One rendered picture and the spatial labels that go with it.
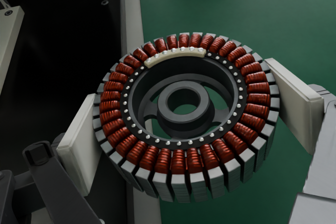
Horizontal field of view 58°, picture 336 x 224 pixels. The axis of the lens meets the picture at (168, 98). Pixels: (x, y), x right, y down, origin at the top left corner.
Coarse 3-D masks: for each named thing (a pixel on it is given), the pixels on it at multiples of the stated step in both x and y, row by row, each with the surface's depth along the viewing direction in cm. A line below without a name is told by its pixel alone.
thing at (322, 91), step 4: (308, 84) 17; (312, 84) 17; (312, 88) 16; (316, 88) 16; (320, 88) 16; (324, 88) 16; (320, 92) 16; (324, 92) 15; (328, 92) 15; (324, 96) 15; (328, 96) 15; (332, 96) 15; (324, 100) 15; (328, 100) 15; (324, 104) 14; (324, 108) 14; (324, 112) 14
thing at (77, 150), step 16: (80, 112) 18; (80, 128) 16; (64, 144) 14; (80, 144) 15; (96, 144) 18; (64, 160) 14; (80, 160) 15; (96, 160) 17; (80, 176) 15; (80, 192) 15
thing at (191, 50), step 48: (144, 48) 21; (192, 48) 20; (240, 48) 19; (96, 96) 19; (144, 96) 21; (192, 96) 20; (240, 96) 17; (144, 144) 16; (192, 144) 16; (240, 144) 15
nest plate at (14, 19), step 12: (0, 12) 37; (12, 12) 36; (0, 24) 35; (12, 24) 35; (0, 36) 34; (12, 36) 34; (0, 48) 32; (12, 48) 34; (0, 60) 31; (0, 72) 31; (0, 84) 30
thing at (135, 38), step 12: (132, 0) 40; (132, 12) 38; (132, 24) 37; (132, 36) 35; (132, 48) 34; (144, 192) 24; (144, 204) 23; (156, 204) 23; (144, 216) 23; (156, 216) 22
